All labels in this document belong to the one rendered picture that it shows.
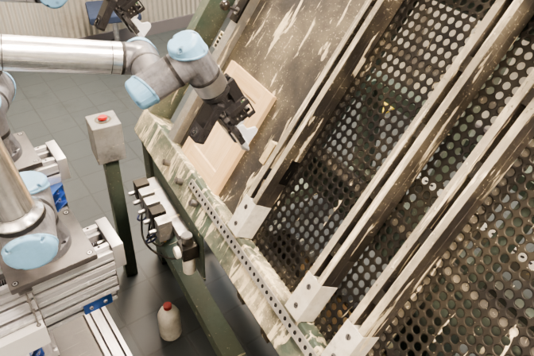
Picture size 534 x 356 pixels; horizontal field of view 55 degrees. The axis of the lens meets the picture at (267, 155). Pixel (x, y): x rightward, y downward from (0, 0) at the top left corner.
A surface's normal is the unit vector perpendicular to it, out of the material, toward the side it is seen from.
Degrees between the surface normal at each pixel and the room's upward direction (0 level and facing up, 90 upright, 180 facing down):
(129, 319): 0
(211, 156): 56
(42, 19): 90
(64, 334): 0
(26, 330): 0
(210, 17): 90
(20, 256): 98
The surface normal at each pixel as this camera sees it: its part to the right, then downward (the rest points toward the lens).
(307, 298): -0.71, -0.22
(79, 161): 0.03, -0.81
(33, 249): 0.39, 0.65
